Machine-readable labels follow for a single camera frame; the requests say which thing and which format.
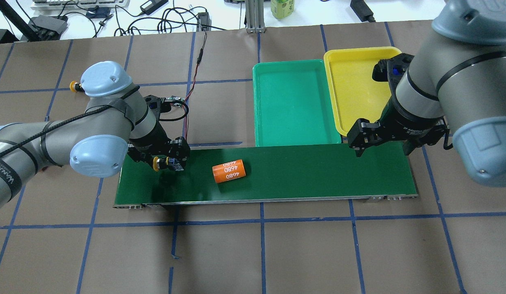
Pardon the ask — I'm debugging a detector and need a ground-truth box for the orange 4680 battery cylinder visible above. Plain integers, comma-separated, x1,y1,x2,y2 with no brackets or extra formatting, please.
212,159,247,184

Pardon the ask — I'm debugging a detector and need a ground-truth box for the motor controller circuit board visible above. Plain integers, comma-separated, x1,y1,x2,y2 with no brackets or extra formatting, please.
164,96,186,108

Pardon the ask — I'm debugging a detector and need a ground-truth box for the yellow push button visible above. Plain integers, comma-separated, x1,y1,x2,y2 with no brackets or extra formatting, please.
69,81,85,93
152,156,184,172

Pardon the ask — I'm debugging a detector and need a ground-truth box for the green tea bottle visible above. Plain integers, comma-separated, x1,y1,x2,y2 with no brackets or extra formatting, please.
270,0,295,19

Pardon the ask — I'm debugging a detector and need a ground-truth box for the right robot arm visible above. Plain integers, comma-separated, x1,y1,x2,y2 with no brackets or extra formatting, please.
347,0,506,187

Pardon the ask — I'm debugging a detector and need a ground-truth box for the aluminium frame post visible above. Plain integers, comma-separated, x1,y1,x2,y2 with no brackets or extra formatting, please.
244,0,266,34

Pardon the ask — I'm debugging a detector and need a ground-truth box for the green plastic tray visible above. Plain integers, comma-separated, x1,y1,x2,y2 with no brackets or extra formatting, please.
252,59,341,147

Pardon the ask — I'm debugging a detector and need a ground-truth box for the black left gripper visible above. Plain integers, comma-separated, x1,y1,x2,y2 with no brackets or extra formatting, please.
128,95,190,170

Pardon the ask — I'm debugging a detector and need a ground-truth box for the yellow plastic tray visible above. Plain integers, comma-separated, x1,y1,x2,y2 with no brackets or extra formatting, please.
323,46,402,136

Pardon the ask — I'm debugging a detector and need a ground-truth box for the red black power cable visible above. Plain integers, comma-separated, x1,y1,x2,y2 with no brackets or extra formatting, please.
159,31,208,143

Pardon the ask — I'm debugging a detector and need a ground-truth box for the green conveyor belt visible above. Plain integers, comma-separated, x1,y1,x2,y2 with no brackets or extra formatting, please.
113,142,418,209

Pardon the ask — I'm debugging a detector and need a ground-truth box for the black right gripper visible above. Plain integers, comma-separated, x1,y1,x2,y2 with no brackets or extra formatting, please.
347,53,450,158

